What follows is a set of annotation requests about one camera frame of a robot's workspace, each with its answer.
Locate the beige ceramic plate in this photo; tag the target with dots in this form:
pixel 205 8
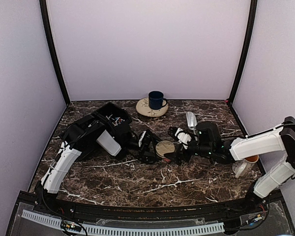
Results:
pixel 142 107

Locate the white slotted cable duct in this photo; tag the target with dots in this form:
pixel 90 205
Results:
pixel 93 230

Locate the left black frame post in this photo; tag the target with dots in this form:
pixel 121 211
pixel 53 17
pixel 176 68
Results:
pixel 52 50

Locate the metal scoop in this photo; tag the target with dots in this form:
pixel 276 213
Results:
pixel 191 122

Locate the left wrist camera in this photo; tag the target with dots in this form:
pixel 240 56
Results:
pixel 142 135

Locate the dark blue mug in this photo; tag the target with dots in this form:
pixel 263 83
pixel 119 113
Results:
pixel 156 100

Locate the right black frame post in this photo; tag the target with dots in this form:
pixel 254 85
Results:
pixel 244 51

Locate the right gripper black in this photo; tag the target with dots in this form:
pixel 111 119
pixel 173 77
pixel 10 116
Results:
pixel 175 156

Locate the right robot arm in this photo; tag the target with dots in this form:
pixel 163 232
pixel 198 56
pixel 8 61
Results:
pixel 207 142

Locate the white mug yellow inside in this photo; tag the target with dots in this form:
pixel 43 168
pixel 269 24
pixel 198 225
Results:
pixel 240 168

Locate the black frame post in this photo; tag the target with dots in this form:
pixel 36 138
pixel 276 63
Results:
pixel 244 51
pixel 52 50

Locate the black three-compartment candy tray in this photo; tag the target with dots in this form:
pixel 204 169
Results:
pixel 107 127

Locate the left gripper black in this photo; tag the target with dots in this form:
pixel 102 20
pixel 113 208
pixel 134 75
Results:
pixel 144 152

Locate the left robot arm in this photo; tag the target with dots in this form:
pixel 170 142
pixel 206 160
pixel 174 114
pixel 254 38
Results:
pixel 51 181

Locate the gold jar lid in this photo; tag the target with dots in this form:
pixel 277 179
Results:
pixel 164 147

